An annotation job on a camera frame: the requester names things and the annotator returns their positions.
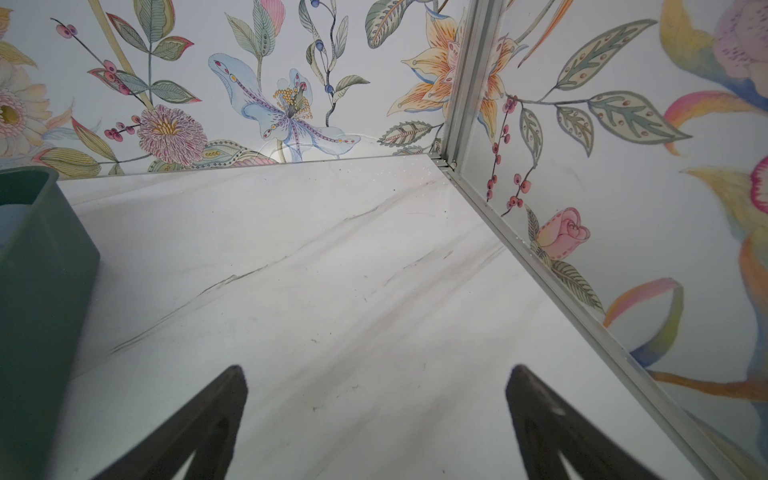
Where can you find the blue green orange sock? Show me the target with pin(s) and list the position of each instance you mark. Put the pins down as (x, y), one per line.
(11, 218)

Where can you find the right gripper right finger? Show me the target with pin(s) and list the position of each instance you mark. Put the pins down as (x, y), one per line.
(550, 434)

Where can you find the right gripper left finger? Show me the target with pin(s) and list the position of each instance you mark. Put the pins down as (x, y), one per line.
(200, 436)

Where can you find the aluminium corner frame post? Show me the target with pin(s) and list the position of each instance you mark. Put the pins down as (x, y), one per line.
(482, 24)

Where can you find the green plastic divider tray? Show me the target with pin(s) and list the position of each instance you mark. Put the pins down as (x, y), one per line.
(48, 272)

